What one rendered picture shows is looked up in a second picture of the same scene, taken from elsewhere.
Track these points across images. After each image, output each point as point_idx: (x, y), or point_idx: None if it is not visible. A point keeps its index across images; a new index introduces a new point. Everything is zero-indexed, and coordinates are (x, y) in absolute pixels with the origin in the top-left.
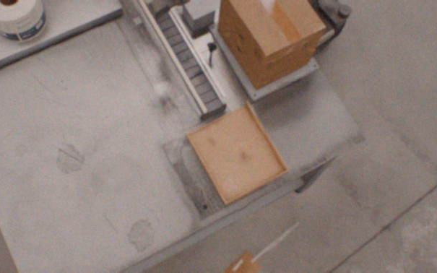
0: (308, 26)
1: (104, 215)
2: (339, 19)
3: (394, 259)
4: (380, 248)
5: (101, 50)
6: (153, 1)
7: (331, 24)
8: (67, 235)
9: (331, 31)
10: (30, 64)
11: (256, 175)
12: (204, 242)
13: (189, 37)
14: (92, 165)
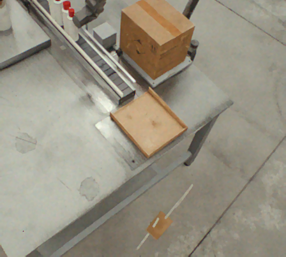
0: (184, 25)
1: (58, 178)
2: (192, 49)
3: (262, 199)
4: (251, 194)
5: (39, 68)
6: (77, 13)
7: (188, 53)
8: (30, 198)
9: (188, 57)
10: None
11: (165, 134)
12: (128, 210)
13: (102, 48)
14: (43, 144)
